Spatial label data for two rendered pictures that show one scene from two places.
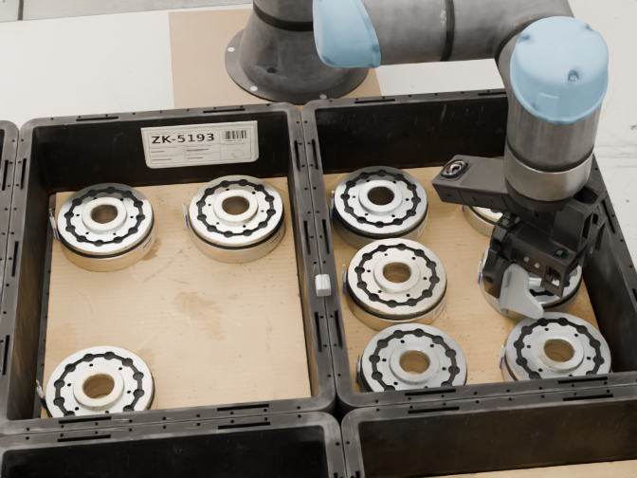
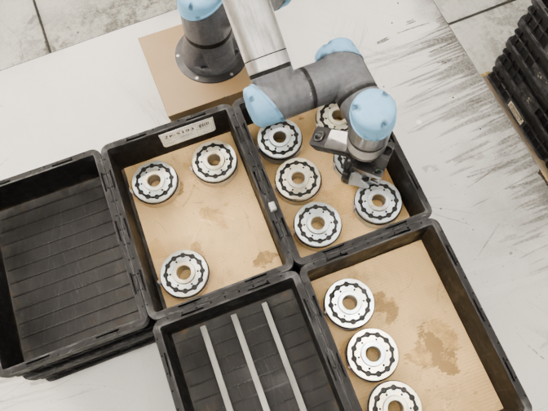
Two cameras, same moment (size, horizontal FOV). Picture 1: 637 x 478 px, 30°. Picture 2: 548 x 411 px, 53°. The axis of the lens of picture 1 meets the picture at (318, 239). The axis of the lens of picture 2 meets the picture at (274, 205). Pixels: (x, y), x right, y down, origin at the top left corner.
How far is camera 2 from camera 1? 0.39 m
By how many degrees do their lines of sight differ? 22
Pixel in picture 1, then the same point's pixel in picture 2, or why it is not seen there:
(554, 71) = (373, 125)
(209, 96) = (176, 87)
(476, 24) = (327, 94)
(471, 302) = (332, 178)
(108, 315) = (172, 228)
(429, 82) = not seen: hidden behind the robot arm
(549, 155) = (372, 148)
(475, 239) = not seen: hidden behind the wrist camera
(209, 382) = (229, 251)
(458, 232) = not seen: hidden behind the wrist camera
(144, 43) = (126, 49)
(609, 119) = (365, 41)
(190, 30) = (152, 47)
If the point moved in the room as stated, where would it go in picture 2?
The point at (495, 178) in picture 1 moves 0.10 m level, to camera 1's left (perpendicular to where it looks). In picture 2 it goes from (341, 143) to (291, 156)
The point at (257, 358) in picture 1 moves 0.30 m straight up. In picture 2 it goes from (246, 233) to (232, 182)
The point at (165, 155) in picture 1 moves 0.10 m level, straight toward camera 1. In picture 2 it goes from (172, 141) to (188, 178)
